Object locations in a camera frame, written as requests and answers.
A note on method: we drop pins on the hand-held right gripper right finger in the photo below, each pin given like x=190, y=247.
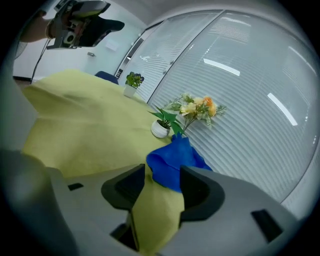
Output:
x=225, y=230

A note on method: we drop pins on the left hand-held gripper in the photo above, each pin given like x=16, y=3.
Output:
x=58, y=32

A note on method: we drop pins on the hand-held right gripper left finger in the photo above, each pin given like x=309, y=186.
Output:
x=95, y=215

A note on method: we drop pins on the blue cloth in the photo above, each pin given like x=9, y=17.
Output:
x=172, y=160

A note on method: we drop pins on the person's left forearm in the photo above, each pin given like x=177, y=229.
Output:
x=35, y=30

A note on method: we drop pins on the person's left hand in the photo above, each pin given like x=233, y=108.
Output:
x=75, y=23

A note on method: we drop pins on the blue chair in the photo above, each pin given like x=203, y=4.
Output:
x=107, y=76

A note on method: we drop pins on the yellow-green tablecloth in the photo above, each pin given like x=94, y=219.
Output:
x=87, y=120

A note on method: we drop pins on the green plant round white pot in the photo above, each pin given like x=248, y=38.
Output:
x=160, y=130

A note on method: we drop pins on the orange yellow flower bouquet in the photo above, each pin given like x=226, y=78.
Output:
x=197, y=106

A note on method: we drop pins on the white wall sign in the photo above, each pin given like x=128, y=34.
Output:
x=112, y=44

